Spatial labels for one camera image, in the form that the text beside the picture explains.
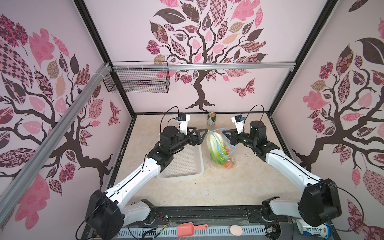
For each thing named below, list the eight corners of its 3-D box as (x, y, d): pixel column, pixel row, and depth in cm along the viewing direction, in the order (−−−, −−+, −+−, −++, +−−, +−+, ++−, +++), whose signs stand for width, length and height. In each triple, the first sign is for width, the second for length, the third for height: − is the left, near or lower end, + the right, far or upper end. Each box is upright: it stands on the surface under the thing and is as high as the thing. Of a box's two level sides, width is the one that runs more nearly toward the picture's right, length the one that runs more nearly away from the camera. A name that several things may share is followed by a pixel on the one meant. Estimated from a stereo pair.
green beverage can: (207, 126, 112) (208, 118, 105) (207, 119, 116) (207, 111, 109) (215, 126, 112) (216, 118, 105) (214, 119, 116) (215, 111, 109)
